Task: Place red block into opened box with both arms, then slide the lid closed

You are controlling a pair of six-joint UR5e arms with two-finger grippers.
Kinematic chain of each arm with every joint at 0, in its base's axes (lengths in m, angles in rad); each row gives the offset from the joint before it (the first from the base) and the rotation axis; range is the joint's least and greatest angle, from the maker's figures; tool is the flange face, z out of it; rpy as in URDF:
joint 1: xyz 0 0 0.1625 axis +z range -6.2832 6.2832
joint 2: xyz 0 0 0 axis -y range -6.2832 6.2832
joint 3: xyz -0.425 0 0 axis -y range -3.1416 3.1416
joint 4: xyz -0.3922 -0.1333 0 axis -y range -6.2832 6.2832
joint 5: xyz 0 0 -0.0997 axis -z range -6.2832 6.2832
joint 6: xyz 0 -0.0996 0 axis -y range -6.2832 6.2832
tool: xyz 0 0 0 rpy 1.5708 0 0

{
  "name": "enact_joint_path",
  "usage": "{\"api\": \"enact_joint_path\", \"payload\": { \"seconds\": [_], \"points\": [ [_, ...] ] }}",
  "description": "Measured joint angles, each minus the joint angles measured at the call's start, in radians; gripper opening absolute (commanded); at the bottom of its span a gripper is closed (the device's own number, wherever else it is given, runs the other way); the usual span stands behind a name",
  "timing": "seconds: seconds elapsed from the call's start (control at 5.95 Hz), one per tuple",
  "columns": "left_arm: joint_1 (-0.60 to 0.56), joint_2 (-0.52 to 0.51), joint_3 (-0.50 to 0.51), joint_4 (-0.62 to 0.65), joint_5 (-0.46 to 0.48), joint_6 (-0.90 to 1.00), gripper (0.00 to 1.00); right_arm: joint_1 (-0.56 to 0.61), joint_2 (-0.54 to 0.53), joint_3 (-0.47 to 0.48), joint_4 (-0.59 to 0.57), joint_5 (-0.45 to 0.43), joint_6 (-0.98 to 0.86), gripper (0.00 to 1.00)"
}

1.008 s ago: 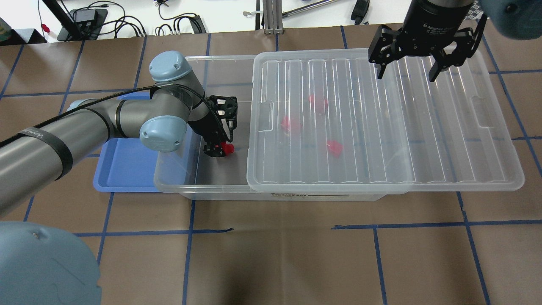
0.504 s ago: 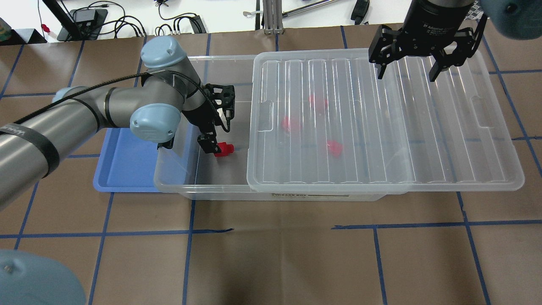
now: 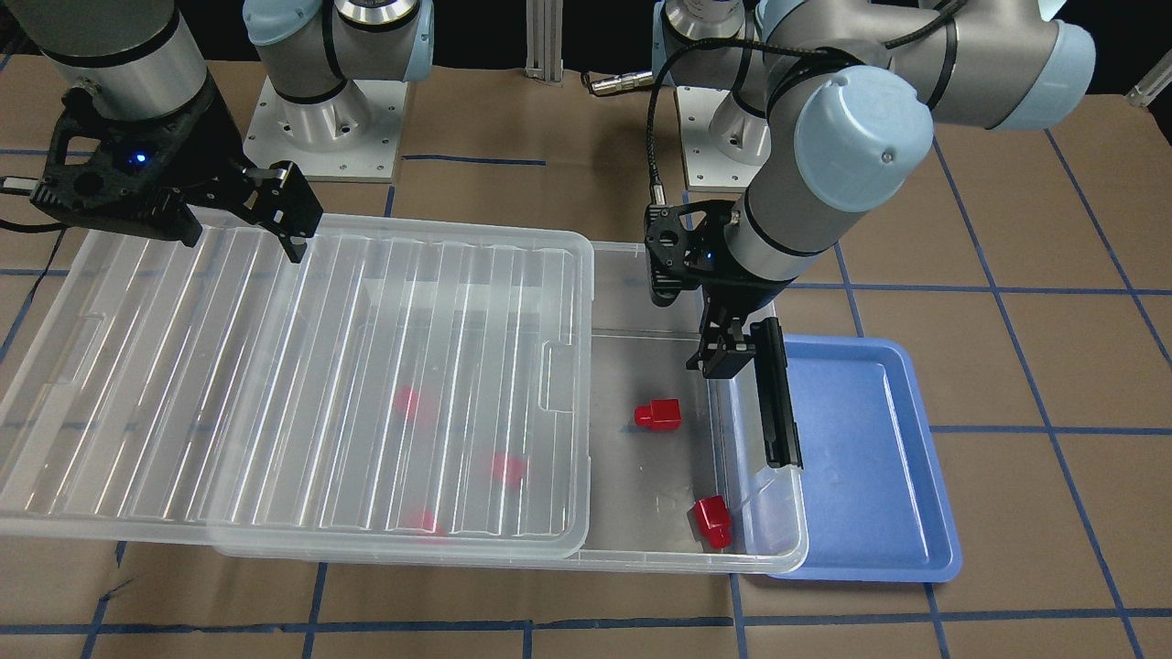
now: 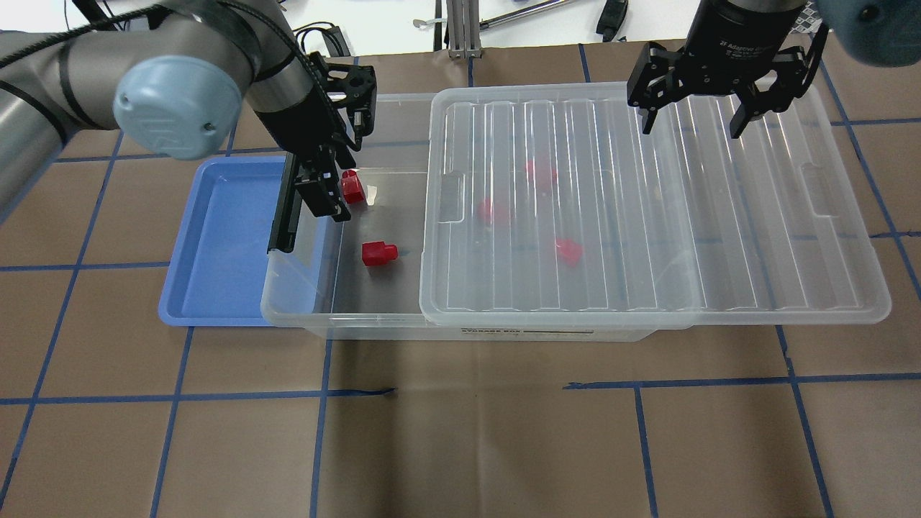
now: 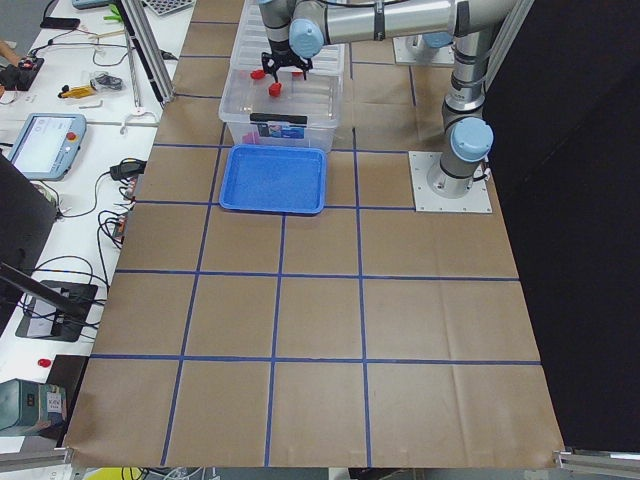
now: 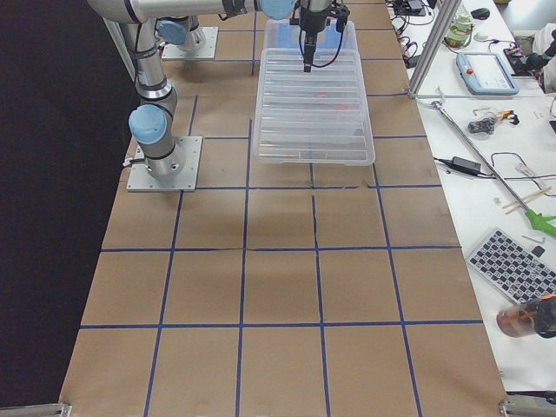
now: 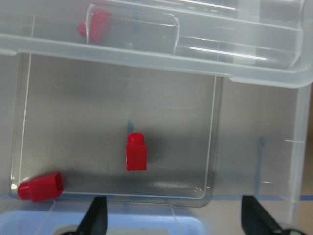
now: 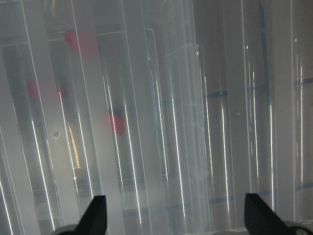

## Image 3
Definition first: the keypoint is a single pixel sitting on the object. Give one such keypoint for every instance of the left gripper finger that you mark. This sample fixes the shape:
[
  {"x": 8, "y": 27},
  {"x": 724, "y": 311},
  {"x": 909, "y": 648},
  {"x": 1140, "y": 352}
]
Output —
[
  {"x": 712, "y": 349},
  {"x": 741, "y": 351}
]

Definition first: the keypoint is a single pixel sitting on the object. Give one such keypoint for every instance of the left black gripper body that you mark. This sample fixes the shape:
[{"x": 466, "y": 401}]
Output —
[{"x": 740, "y": 291}]

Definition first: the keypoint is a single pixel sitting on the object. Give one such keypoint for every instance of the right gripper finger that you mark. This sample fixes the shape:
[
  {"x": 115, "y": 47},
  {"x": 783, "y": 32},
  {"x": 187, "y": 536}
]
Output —
[{"x": 277, "y": 198}]

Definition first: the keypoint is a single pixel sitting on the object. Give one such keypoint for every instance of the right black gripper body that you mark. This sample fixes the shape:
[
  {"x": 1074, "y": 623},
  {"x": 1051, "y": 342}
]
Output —
[{"x": 212, "y": 137}]

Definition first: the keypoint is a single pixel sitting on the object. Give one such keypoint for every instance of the red block from tray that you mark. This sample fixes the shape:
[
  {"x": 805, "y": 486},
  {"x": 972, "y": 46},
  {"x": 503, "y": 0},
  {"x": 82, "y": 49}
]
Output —
[{"x": 658, "y": 415}]

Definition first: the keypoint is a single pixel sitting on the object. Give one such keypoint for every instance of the clear plastic box lid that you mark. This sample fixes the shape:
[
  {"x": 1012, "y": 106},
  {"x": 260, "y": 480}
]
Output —
[{"x": 113, "y": 425}]

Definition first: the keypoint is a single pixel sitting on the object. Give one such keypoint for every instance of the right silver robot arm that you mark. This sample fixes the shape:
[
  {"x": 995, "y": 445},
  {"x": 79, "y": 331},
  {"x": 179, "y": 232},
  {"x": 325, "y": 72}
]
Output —
[{"x": 147, "y": 58}]

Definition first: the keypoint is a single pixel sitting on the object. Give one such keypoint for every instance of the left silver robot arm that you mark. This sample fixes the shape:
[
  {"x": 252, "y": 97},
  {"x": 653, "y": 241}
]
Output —
[{"x": 850, "y": 92}]

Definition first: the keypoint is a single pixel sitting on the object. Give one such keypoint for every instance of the clear plastic storage box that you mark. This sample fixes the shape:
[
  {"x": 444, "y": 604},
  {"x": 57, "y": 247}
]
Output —
[{"x": 687, "y": 439}]

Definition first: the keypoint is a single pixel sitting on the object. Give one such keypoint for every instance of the red block near latch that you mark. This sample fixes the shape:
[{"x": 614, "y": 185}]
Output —
[{"x": 714, "y": 521}]

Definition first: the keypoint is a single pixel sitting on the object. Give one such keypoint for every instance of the blue plastic tray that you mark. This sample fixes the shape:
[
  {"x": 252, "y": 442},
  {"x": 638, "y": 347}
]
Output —
[{"x": 868, "y": 502}]

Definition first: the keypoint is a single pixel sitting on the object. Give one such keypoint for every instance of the red block centre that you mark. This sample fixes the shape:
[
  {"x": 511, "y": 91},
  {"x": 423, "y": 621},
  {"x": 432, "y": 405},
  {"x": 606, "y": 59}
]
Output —
[{"x": 509, "y": 470}]

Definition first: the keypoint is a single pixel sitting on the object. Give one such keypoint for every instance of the red block upper middle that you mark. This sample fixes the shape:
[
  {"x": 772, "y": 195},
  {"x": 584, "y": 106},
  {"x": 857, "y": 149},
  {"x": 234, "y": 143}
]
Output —
[{"x": 411, "y": 406}]

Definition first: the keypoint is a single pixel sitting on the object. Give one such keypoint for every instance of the red block lower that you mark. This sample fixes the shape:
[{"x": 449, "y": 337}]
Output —
[{"x": 423, "y": 523}]

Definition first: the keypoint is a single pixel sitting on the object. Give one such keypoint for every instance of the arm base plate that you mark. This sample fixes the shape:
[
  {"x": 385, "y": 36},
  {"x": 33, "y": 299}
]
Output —
[
  {"x": 354, "y": 137},
  {"x": 724, "y": 146}
]

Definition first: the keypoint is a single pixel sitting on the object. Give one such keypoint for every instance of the black box latch handle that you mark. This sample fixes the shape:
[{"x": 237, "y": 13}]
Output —
[{"x": 776, "y": 409}]

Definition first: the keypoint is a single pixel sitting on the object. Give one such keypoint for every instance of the aluminium frame post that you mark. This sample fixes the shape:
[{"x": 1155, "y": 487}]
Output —
[{"x": 543, "y": 30}]

